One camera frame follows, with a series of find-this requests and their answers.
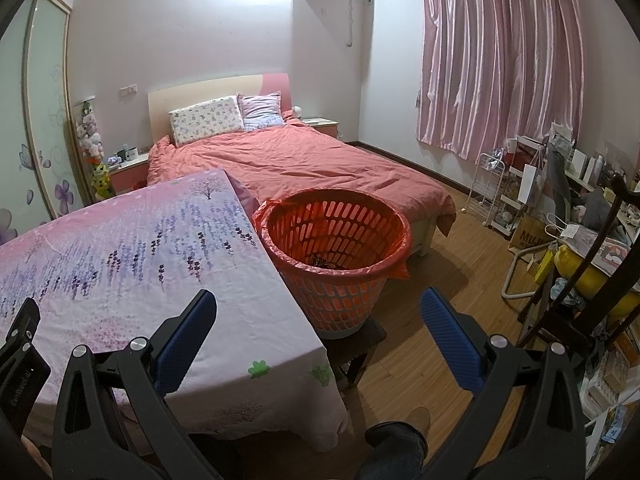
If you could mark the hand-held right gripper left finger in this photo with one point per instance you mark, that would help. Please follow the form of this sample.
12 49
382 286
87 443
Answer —
185 340

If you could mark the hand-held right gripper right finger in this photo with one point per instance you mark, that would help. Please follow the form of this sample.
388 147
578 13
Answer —
450 345

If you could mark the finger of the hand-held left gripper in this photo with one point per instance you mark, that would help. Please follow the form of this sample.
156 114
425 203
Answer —
22 330

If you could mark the slotted plastic basket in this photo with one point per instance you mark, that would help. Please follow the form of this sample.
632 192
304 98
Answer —
340 310

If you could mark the black checkered mesh cloth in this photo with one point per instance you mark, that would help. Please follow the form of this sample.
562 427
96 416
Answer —
320 261

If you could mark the tan slipper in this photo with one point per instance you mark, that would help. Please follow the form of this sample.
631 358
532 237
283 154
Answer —
420 417

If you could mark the floral lavender tablecloth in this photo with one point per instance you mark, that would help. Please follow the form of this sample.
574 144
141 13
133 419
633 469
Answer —
150 260

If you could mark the dark wooden stool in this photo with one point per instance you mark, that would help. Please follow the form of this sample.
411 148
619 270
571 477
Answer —
357 342

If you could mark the person's leg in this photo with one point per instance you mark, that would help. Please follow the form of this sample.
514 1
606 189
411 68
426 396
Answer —
392 452

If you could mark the brown printed paper bag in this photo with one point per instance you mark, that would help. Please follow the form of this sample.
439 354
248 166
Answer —
527 235

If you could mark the white rolling cart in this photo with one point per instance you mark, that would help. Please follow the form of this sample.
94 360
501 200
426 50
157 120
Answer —
509 212

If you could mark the white plastic storage box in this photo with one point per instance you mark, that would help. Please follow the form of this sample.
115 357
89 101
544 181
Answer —
605 385

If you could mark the yellow bag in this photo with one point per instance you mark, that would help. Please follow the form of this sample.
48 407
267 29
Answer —
597 280

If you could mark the yellow green plush toy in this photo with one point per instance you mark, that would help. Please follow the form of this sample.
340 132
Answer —
102 180

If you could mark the pink nightstand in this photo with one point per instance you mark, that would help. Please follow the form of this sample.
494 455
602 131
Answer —
127 177
325 127

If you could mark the white paper bag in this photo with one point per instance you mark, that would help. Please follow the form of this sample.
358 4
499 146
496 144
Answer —
530 185

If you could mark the newspaper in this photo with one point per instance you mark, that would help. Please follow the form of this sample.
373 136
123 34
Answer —
607 255

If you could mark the dark wooden stand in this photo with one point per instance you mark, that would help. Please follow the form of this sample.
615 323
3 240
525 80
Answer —
605 245

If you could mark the white mug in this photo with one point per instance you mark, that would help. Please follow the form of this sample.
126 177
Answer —
132 152

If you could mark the grey cloth bundle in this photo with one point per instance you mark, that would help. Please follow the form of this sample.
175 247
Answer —
600 210

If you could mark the hanging column of plush toys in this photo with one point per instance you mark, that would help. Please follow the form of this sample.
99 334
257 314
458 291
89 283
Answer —
91 132

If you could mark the floral sliding door wardrobe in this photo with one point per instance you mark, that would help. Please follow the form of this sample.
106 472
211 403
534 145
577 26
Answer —
45 110

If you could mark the white floral pillow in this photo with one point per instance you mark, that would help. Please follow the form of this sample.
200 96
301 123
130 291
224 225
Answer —
205 119

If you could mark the pink striped pillow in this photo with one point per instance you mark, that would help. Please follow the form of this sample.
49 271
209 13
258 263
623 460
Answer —
260 110

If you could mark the white round night light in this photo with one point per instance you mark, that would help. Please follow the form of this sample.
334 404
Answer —
297 111

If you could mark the pink satin curtain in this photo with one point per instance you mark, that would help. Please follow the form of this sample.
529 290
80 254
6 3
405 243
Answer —
500 60

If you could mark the white metal tube frame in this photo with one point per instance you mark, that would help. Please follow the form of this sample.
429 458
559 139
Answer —
510 275

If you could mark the white wall socket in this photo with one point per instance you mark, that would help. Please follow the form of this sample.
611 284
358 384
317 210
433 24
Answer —
128 90

